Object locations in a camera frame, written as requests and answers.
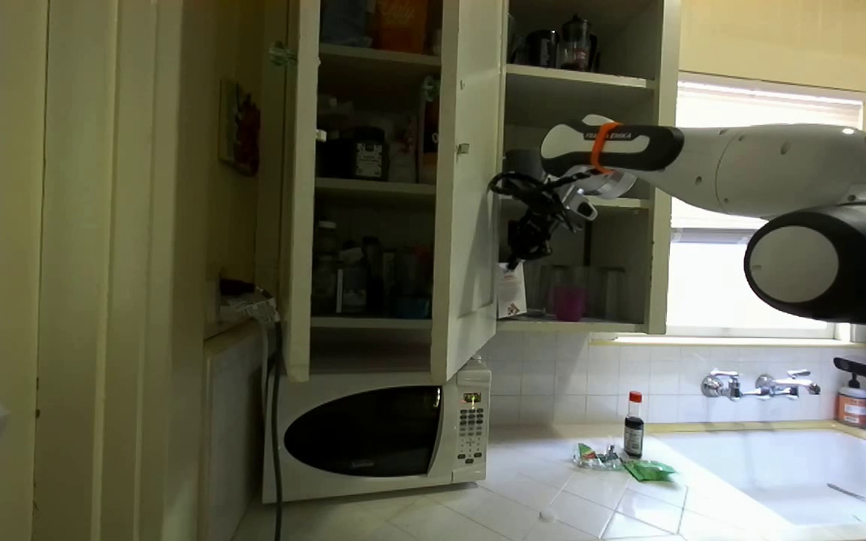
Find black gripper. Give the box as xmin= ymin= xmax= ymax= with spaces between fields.
xmin=499 ymin=195 xmax=563 ymax=271

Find white Quik Tea box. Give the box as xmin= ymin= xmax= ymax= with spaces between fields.
xmin=494 ymin=262 xmax=532 ymax=321

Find cream cupboard door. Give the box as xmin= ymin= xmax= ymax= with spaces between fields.
xmin=430 ymin=0 xmax=508 ymax=385
xmin=281 ymin=0 xmax=326 ymax=385

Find tall narrow food box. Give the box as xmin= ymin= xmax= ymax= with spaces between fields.
xmin=416 ymin=76 xmax=443 ymax=187

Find orange food box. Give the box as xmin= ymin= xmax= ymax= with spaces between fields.
xmin=369 ymin=0 xmax=432 ymax=53

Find clear drinking glass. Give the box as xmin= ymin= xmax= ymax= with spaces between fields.
xmin=592 ymin=263 xmax=629 ymax=323

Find white labelled jar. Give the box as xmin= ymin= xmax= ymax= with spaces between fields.
xmin=352 ymin=125 xmax=392 ymax=182

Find dark pantry jar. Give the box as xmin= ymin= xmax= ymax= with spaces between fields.
xmin=337 ymin=242 xmax=369 ymax=318
xmin=309 ymin=233 xmax=342 ymax=318

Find dark glass jar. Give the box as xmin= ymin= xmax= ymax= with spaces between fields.
xmin=543 ymin=12 xmax=603 ymax=71

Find bright kitchen window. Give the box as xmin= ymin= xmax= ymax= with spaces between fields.
xmin=667 ymin=68 xmax=866 ymax=342

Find dark storage jar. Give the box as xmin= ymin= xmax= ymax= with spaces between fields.
xmin=317 ymin=123 xmax=359 ymax=180

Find soy sauce bottle red cap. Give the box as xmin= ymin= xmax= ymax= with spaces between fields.
xmin=623 ymin=386 xmax=649 ymax=462

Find clear packet green candies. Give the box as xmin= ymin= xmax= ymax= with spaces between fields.
xmin=577 ymin=442 xmax=625 ymax=472

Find white microwave oven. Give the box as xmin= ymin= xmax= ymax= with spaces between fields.
xmin=260 ymin=362 xmax=496 ymax=504

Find green snack packet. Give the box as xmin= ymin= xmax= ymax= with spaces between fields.
xmin=617 ymin=453 xmax=679 ymax=487

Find blue food package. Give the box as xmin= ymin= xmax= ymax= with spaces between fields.
xmin=322 ymin=0 xmax=372 ymax=47

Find orange soap bottle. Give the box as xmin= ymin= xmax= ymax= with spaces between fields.
xmin=834 ymin=371 xmax=866 ymax=432

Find white sink basin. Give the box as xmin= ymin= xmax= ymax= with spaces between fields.
xmin=653 ymin=423 xmax=866 ymax=541

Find cream wall cupboard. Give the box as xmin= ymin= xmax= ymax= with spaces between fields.
xmin=261 ymin=0 xmax=683 ymax=385

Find chrome wall tap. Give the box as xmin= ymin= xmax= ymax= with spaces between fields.
xmin=751 ymin=365 xmax=825 ymax=400
xmin=701 ymin=365 xmax=745 ymax=402

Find black hanging power cord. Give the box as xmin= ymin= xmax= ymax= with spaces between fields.
xmin=264 ymin=342 xmax=288 ymax=541

